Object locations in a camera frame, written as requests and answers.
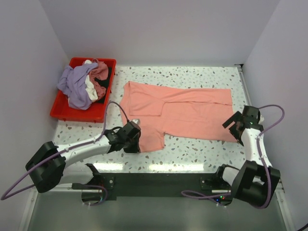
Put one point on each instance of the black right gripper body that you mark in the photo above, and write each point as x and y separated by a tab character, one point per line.
235	133

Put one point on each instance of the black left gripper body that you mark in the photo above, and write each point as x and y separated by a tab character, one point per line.
131	146

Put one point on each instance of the salmon pink t shirt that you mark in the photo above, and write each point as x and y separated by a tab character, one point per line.
188	113

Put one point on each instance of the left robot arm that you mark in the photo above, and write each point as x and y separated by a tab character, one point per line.
46	167

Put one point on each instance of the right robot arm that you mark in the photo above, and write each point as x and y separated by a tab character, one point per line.
255	182

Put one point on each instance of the black t shirt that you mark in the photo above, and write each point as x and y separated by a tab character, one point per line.
104	82

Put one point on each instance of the white t shirt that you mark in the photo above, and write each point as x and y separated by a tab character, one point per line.
92	87

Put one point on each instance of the dusty rose t shirt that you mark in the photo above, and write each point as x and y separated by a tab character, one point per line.
101	65

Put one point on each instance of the red plastic bin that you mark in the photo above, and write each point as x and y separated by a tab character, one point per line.
95	113

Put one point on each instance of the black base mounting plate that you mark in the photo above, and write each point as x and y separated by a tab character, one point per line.
111	186

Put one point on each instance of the lavender t shirt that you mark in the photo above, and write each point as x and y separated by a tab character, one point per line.
72	84

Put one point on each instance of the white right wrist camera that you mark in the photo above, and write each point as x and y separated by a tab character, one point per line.
261	120

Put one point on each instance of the aluminium frame rail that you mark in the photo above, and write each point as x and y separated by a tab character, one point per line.
61	209

